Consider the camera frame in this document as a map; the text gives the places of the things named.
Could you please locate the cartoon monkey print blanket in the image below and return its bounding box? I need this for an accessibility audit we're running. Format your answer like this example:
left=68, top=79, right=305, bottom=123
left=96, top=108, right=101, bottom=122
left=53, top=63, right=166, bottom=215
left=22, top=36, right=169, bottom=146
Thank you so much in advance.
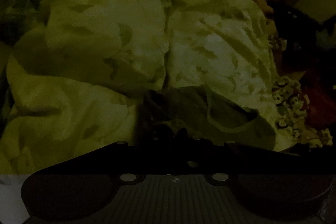
left=272, top=76, right=335, bottom=148

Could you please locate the red cloth item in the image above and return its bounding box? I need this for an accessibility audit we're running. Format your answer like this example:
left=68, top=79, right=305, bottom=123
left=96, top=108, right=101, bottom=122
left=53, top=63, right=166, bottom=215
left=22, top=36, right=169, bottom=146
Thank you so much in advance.
left=303, top=87, right=335, bottom=127

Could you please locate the dark small garment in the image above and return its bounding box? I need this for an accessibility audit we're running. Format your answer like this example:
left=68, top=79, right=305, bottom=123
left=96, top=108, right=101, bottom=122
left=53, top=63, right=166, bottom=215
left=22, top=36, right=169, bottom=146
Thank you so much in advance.
left=132, top=85, right=276, bottom=150

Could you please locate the light leaf-print bed comforter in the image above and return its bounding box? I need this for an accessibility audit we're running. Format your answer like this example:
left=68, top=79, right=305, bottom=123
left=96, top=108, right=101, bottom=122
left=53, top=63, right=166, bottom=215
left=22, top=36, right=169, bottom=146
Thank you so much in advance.
left=1, top=0, right=291, bottom=174

